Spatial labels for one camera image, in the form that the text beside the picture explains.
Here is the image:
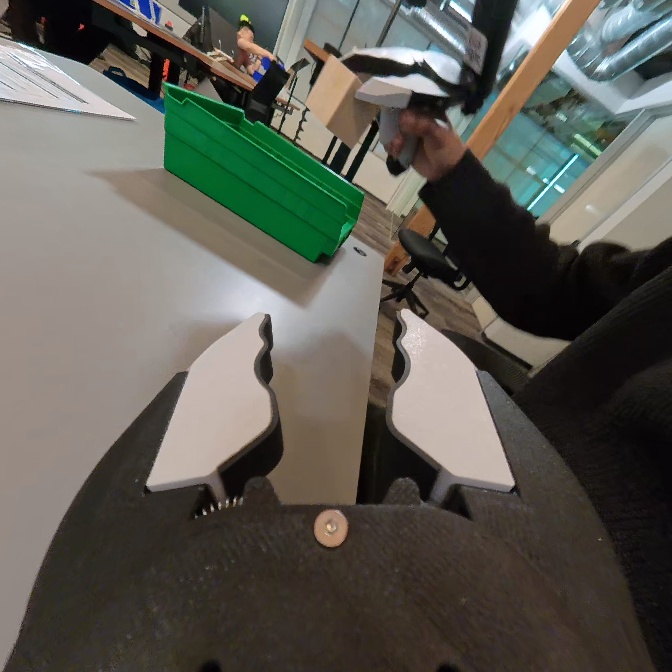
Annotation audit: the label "white paper sheet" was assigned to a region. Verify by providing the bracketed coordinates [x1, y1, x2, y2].
[0, 44, 137, 121]

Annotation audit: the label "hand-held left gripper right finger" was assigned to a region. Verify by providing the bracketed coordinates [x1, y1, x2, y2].
[386, 309, 516, 504]

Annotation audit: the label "black office stool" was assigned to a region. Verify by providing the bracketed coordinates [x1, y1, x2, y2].
[380, 228, 473, 318]

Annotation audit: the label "person's right hand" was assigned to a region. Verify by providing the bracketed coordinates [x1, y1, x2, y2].
[391, 110, 468, 182]

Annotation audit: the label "wooden table with black legs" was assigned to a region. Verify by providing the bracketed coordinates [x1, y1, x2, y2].
[303, 38, 371, 182]
[94, 0, 263, 92]

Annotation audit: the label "person's right forearm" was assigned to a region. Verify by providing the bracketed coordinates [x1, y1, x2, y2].
[419, 148, 672, 342]

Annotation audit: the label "wooden post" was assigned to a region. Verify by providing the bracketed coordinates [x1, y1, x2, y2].
[385, 0, 602, 274]

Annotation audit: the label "green plastic bin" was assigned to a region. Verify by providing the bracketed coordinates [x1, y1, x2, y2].
[163, 81, 365, 263]

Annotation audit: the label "silver ventilation ducts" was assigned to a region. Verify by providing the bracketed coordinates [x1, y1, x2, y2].
[569, 0, 672, 82]

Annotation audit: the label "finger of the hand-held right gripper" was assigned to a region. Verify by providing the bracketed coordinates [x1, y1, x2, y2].
[355, 76, 450, 107]
[341, 46, 466, 86]

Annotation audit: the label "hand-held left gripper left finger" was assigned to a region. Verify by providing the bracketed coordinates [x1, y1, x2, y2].
[145, 313, 284, 502]

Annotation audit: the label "tan wooden board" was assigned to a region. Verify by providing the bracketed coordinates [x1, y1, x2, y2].
[304, 52, 380, 150]

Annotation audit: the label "grey desk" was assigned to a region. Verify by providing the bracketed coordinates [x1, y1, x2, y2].
[0, 37, 386, 646]

